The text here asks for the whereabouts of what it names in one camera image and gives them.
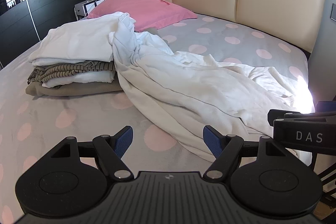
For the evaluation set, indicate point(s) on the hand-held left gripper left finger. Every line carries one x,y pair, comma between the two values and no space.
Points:
123,142

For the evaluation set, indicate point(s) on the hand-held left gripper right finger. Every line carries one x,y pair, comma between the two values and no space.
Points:
212,142

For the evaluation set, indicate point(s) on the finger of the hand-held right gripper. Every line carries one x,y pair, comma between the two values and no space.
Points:
275,115

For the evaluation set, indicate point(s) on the cream turtleneck sweater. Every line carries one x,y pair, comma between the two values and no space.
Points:
183,98

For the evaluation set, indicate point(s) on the stack of folded clothes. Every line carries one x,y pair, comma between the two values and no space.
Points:
78,40

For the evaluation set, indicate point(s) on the grey pink-dotted bed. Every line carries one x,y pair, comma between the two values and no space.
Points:
78,129

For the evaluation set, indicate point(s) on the folded striped garment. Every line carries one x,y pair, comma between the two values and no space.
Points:
78,69

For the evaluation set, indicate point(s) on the dark patterned garment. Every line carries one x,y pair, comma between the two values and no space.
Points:
32,74

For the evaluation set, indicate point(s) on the pink pillow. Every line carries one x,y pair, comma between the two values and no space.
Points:
147,8

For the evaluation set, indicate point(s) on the white nightstand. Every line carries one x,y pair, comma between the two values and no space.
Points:
84,7

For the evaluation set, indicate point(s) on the black wardrobe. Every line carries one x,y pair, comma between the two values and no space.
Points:
52,3

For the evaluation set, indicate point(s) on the grey wall panel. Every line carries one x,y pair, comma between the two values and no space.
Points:
333,12

